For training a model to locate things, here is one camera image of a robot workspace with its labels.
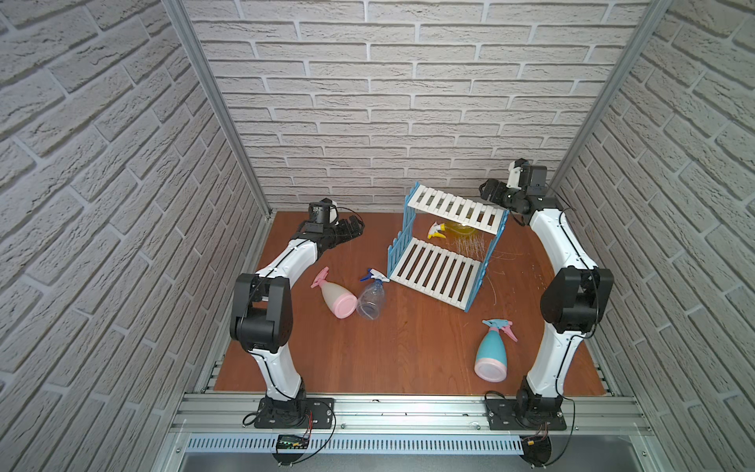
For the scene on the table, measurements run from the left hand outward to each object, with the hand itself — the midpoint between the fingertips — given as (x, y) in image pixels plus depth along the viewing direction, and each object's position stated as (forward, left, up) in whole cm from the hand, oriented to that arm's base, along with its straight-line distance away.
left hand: (350, 220), depth 94 cm
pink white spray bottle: (-25, +1, -10) cm, 27 cm away
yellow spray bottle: (+10, -33, -15) cm, 38 cm away
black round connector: (-60, -48, -16) cm, 79 cm away
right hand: (+7, -42, +9) cm, 44 cm away
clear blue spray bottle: (-23, -7, -11) cm, 27 cm away
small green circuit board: (-58, +12, -19) cm, 62 cm away
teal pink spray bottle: (-43, -39, -8) cm, 58 cm away
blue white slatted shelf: (-9, -29, -15) cm, 34 cm away
